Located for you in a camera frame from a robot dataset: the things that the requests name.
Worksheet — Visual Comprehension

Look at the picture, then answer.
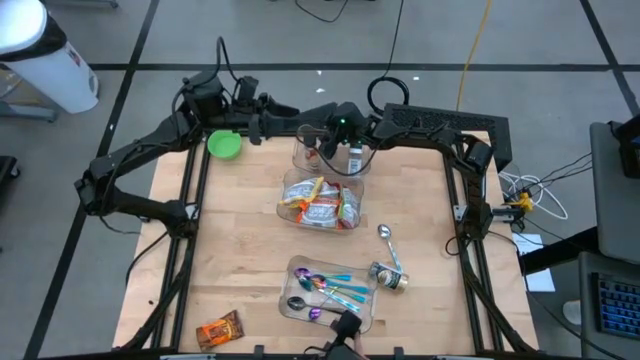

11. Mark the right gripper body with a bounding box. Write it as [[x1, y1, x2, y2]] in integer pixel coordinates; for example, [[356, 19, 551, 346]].
[[321, 100, 382, 145]]

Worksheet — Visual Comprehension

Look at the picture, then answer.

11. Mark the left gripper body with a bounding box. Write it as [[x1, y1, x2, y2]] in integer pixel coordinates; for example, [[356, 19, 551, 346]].
[[221, 98, 270, 148]]

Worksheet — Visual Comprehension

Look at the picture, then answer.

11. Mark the white label spice jar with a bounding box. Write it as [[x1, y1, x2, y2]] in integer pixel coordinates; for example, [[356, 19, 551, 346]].
[[347, 144, 364, 176]]

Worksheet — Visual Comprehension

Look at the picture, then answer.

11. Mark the red ramen noodle packet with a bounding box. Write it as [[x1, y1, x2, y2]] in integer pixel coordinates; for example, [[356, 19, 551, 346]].
[[319, 179, 346, 199]]

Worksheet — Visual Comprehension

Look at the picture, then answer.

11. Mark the yellow ramen noodle packet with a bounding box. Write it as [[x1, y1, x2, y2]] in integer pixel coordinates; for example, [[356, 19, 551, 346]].
[[278, 175, 325, 209]]

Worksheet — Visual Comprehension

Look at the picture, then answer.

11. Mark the red snack packet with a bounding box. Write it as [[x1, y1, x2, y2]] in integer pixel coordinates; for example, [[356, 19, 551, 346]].
[[338, 184, 363, 230]]

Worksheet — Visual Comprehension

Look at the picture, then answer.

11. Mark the teal bowl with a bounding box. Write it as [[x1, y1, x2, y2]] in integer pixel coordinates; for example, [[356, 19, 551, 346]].
[[298, 277, 369, 304]]

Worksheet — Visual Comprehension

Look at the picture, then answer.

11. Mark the orange brown snack packet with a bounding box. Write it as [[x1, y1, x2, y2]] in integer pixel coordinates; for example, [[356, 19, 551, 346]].
[[194, 308, 246, 353]]

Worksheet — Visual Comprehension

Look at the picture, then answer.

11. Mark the clear plastic bin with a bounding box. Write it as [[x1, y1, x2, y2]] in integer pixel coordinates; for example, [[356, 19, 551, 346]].
[[276, 167, 366, 231], [278, 254, 380, 335], [291, 123, 374, 177]]

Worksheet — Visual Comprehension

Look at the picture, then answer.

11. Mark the green plastic bowl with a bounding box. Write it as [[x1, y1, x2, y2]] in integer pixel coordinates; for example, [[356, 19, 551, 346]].
[[206, 128, 243, 162]]

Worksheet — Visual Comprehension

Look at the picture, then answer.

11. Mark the black perforated metal box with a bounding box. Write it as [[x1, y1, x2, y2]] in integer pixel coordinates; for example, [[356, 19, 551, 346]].
[[381, 102, 513, 171]]

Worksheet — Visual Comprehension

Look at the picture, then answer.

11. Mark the black handheld object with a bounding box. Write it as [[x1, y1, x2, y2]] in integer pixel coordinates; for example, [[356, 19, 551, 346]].
[[329, 309, 363, 342]]

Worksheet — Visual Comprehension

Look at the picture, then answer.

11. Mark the yellow power plug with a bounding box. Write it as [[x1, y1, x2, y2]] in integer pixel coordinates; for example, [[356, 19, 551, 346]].
[[509, 192, 535, 214]]

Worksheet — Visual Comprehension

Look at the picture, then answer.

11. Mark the person's hand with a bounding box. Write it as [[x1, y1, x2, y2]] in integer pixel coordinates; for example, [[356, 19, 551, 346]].
[[351, 333, 370, 360]]

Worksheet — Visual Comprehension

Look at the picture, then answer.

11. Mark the white trash can black liner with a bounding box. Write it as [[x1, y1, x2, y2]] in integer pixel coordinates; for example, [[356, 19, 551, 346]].
[[0, 0, 100, 115]]

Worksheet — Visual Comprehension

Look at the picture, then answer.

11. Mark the grey stand base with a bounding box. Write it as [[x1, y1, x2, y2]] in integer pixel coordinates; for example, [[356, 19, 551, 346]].
[[0, 98, 58, 124]]

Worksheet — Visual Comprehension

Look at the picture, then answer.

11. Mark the white paper sheet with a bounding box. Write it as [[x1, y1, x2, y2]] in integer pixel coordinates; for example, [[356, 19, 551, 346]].
[[510, 232, 557, 294]]

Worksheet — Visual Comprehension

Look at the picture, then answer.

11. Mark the black floor object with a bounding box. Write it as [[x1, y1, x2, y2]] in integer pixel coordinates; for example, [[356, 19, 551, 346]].
[[0, 155, 22, 183]]

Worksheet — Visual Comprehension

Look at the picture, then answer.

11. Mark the grey desk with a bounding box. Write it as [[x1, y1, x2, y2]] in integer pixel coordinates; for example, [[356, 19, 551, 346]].
[[578, 249, 640, 360], [588, 120, 640, 265]]

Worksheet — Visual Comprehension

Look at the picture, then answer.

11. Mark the black desk device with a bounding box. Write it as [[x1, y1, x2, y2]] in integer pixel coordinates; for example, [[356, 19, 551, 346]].
[[607, 113, 640, 180]]

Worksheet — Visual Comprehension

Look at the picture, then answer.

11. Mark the white computer mouse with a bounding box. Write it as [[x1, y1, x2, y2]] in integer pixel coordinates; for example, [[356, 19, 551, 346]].
[[561, 298, 584, 326]]

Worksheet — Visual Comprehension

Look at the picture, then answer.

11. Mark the backlit computer keyboard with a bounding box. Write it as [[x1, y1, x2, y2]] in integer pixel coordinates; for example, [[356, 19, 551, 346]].
[[591, 271, 640, 342]]

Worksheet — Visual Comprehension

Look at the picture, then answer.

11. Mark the coiled black floor cable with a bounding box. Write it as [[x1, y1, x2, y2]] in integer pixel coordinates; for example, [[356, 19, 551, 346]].
[[366, 0, 411, 117]]

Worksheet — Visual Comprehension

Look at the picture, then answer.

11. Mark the yellow floor cable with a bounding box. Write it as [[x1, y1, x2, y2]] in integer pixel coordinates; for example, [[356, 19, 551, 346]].
[[453, 0, 495, 113]]

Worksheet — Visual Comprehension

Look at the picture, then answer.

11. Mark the white cable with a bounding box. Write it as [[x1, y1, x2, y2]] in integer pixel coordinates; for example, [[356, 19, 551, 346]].
[[499, 172, 570, 222]]

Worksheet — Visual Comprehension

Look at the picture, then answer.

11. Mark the black desk cable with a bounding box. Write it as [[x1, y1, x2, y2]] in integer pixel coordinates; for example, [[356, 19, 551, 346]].
[[524, 152, 594, 199]]

